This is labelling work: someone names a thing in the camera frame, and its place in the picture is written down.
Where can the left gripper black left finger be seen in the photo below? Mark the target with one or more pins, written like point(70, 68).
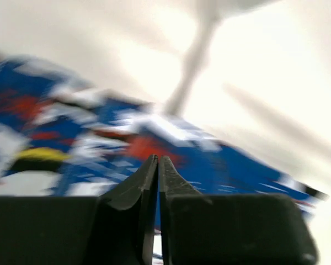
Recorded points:
point(114, 228)

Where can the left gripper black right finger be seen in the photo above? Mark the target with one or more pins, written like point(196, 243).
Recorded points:
point(229, 229)

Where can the blue white red patterned trousers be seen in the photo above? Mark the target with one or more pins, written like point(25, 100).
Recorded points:
point(58, 139)

